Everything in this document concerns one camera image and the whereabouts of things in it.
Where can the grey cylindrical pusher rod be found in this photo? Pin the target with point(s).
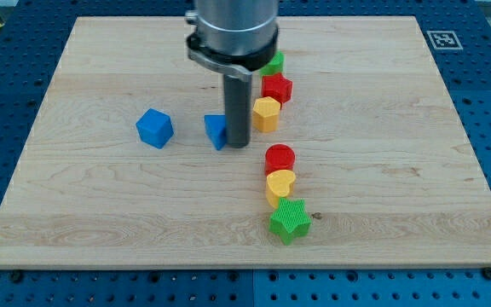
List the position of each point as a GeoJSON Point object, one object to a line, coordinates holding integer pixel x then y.
{"type": "Point", "coordinates": [237, 108]}

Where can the black clamp ring with lever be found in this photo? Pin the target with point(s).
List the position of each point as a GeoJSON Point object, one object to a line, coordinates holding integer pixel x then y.
{"type": "Point", "coordinates": [232, 43]}

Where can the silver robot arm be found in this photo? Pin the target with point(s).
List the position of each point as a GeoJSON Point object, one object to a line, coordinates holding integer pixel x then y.
{"type": "Point", "coordinates": [235, 5]}

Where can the red star block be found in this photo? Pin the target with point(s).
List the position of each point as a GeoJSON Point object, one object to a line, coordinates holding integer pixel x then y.
{"type": "Point", "coordinates": [277, 86]}

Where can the yellow heart block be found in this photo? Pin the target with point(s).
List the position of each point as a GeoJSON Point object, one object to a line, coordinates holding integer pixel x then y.
{"type": "Point", "coordinates": [279, 184]}

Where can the green star block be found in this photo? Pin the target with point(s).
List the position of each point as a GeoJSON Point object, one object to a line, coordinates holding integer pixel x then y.
{"type": "Point", "coordinates": [290, 220]}

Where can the green cylinder block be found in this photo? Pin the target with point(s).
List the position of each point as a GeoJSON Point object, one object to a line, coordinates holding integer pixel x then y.
{"type": "Point", "coordinates": [275, 65]}

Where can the yellow hexagon block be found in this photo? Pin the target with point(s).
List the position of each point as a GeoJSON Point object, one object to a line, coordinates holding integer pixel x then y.
{"type": "Point", "coordinates": [265, 115]}

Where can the blue triangular block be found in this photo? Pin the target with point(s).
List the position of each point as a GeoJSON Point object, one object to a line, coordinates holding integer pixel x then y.
{"type": "Point", "coordinates": [215, 129]}

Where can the red cylinder block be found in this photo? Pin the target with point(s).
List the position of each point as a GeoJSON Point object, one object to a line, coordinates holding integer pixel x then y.
{"type": "Point", "coordinates": [279, 157]}

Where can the blue cube block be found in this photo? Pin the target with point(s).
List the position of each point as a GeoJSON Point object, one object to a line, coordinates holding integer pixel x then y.
{"type": "Point", "coordinates": [155, 128]}

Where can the wooden board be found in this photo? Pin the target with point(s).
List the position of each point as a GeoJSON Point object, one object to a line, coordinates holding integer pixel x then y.
{"type": "Point", "coordinates": [388, 175]}

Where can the white fiducial marker tag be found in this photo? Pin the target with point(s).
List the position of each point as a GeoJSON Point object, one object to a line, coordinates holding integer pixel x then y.
{"type": "Point", "coordinates": [444, 40]}

